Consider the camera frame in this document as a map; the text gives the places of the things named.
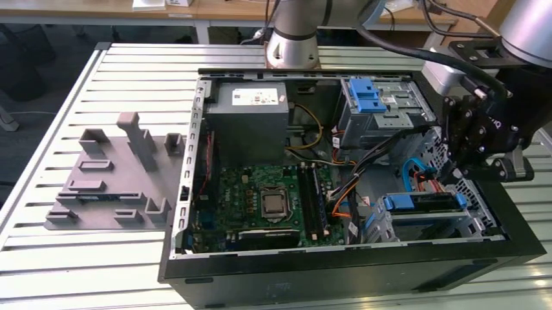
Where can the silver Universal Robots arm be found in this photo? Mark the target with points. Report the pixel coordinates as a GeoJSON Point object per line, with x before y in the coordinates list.
{"type": "Point", "coordinates": [292, 48]}

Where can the blue drive latch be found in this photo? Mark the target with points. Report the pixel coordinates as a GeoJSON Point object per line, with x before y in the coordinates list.
{"type": "Point", "coordinates": [366, 97]}

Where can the green motherboard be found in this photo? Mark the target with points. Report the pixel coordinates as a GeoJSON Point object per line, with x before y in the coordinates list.
{"type": "Point", "coordinates": [275, 176]}

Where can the silver optical drive cage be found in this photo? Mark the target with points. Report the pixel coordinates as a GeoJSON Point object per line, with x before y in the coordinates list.
{"type": "Point", "coordinates": [401, 119]}

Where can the silver CPU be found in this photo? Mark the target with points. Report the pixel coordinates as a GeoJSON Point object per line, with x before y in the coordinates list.
{"type": "Point", "coordinates": [274, 205]}

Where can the large white box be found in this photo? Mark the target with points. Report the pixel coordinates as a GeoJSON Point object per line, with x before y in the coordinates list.
{"type": "Point", "coordinates": [148, 4]}

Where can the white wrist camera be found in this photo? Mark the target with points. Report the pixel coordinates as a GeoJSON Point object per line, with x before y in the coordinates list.
{"type": "Point", "coordinates": [444, 77]}

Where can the black CPU socket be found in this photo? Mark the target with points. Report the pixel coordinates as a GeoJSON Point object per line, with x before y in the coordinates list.
{"type": "Point", "coordinates": [274, 190]}

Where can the black graphics card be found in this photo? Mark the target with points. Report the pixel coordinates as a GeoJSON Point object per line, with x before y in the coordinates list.
{"type": "Point", "coordinates": [267, 237]}

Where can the black office chair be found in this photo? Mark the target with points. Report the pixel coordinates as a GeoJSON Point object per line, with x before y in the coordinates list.
{"type": "Point", "coordinates": [25, 64]}

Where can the grey metal stand foot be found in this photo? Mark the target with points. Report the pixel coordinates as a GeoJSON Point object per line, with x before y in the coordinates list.
{"type": "Point", "coordinates": [8, 121]}

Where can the grey parts rack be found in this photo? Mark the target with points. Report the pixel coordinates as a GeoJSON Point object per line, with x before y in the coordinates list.
{"type": "Point", "coordinates": [124, 184]}

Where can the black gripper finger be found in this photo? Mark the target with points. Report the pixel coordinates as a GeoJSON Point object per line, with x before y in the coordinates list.
{"type": "Point", "coordinates": [473, 129]}
{"type": "Point", "coordinates": [450, 135]}

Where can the grey power supply unit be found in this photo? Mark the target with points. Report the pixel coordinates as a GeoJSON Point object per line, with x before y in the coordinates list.
{"type": "Point", "coordinates": [246, 135]}

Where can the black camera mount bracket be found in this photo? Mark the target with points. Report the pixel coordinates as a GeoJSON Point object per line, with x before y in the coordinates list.
{"type": "Point", "coordinates": [474, 51]}

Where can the wooden desk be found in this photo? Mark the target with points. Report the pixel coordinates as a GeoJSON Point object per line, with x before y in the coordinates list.
{"type": "Point", "coordinates": [85, 13]}

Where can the black PC case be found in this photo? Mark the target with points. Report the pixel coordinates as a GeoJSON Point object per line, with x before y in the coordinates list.
{"type": "Point", "coordinates": [302, 281]}

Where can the wooden cabinet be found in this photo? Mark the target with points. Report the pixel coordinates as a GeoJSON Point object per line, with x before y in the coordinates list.
{"type": "Point", "coordinates": [492, 9]}

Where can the silver disk bay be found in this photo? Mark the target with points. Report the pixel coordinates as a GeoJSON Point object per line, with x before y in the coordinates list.
{"type": "Point", "coordinates": [430, 218]}

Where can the small white box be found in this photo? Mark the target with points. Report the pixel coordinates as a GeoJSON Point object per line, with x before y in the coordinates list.
{"type": "Point", "coordinates": [179, 2]}

